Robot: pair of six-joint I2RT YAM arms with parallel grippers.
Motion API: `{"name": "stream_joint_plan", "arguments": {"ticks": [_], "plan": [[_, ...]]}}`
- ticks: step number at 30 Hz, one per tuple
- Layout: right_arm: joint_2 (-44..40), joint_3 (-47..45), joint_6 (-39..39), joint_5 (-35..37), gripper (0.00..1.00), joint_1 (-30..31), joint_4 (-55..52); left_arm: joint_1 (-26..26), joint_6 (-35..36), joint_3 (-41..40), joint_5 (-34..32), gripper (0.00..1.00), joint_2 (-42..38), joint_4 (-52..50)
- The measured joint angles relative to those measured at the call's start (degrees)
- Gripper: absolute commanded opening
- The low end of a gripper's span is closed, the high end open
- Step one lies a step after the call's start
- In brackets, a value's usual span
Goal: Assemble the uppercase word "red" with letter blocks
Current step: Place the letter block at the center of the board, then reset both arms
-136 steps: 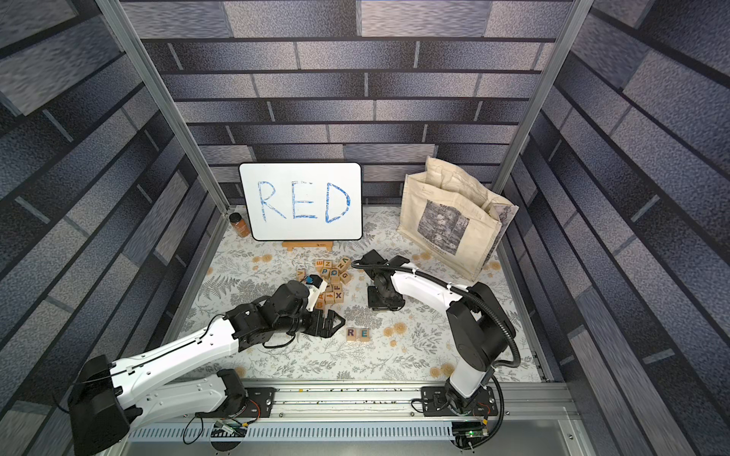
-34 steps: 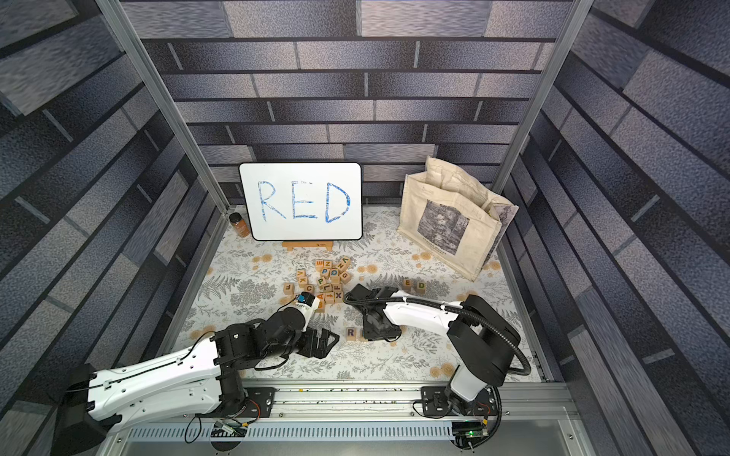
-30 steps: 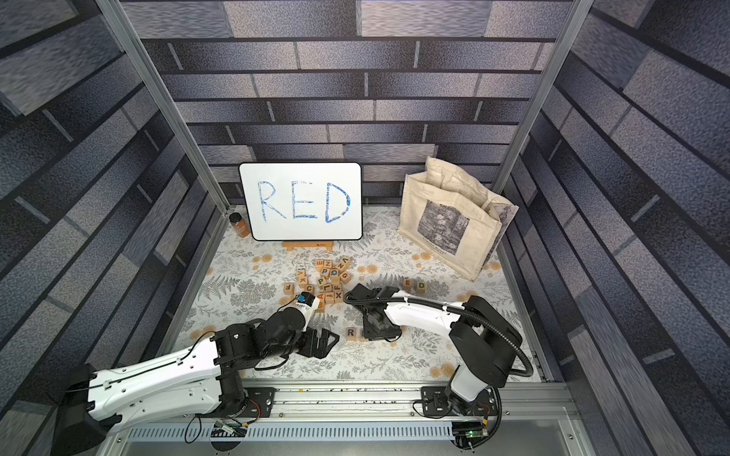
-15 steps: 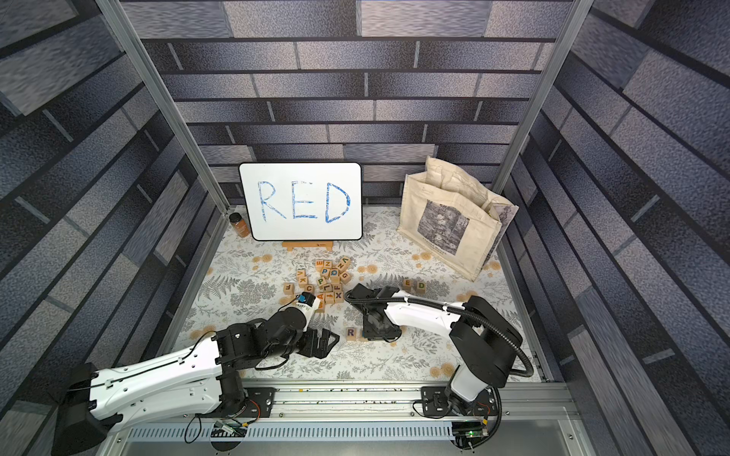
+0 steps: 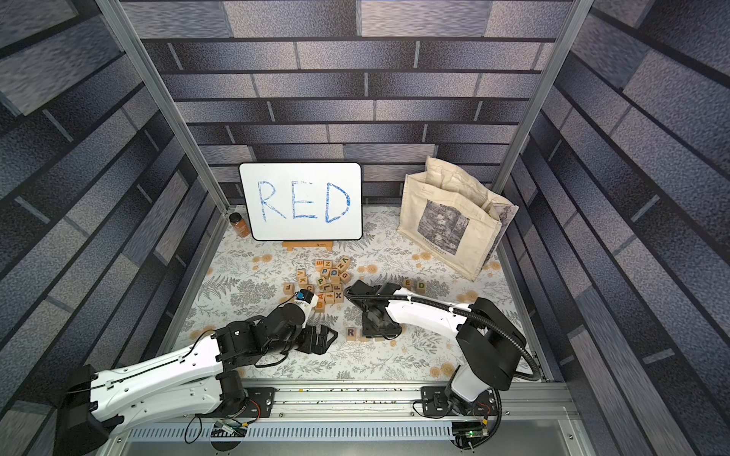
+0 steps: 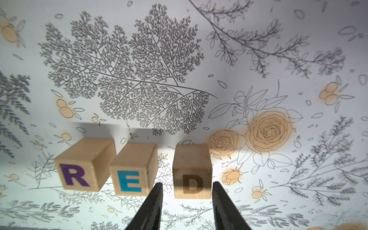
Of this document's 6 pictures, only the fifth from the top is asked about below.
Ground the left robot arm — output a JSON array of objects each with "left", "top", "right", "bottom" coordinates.
[{"left": 53, "top": 290, "right": 338, "bottom": 455}]

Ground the white dry-erase board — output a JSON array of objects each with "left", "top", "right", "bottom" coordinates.
[{"left": 239, "top": 161, "right": 363, "bottom": 241}]

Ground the circuit board left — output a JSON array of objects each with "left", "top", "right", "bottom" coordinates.
[{"left": 210, "top": 419, "right": 248, "bottom": 439}]

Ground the amber spice jar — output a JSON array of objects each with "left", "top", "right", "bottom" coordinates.
[{"left": 228, "top": 212, "right": 251, "bottom": 239}]

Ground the beige canvas tote bag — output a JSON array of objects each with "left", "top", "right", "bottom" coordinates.
[{"left": 397, "top": 157, "right": 519, "bottom": 281}]

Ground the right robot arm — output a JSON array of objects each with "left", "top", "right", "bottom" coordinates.
[{"left": 344, "top": 280, "right": 542, "bottom": 418}]

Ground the green circuit board right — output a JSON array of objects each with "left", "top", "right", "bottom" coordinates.
[{"left": 452, "top": 422, "right": 490, "bottom": 450}]

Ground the floral patterned table mat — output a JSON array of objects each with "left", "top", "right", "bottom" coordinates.
[{"left": 173, "top": 206, "right": 522, "bottom": 382}]

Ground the wooden board stand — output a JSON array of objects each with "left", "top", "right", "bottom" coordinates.
[{"left": 281, "top": 241, "right": 334, "bottom": 252}]

